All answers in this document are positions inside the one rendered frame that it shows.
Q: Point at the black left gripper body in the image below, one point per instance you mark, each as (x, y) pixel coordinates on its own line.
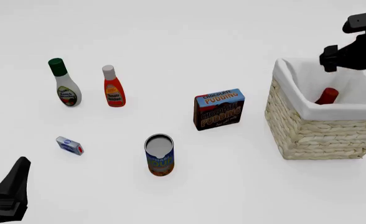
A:
(5, 211)

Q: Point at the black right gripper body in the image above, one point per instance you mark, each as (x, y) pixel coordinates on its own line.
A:
(328, 59)

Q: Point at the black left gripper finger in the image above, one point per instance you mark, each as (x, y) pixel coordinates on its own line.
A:
(12, 179)

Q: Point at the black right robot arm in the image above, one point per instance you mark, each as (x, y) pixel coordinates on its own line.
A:
(362, 56)

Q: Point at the red-capped bbq sauce bottle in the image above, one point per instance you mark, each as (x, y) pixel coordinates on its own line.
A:
(327, 96)

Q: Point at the wicker basket with white liner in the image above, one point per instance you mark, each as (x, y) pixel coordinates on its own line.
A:
(320, 135)

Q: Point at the black plate on stalk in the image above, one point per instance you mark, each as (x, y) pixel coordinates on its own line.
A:
(358, 22)

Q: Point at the small blue-white cream cheese box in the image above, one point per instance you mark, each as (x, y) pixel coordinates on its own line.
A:
(69, 145)

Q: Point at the white ranch dressing bottle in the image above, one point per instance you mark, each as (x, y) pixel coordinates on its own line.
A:
(66, 86)

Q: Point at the chocolate pudding box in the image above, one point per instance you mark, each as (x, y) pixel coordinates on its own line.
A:
(220, 109)

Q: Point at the alphabet soup can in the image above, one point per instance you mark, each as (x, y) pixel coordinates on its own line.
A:
(159, 155)

